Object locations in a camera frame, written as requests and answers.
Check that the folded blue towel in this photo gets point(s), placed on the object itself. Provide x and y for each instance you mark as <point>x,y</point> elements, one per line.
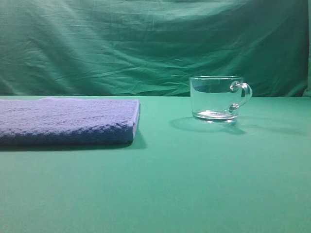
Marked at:
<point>55,121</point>

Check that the transparent glass cup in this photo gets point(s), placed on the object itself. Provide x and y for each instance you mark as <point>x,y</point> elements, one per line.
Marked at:
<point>217,99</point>

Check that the green backdrop cloth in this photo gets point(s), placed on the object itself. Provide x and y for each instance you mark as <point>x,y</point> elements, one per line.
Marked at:
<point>153,47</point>

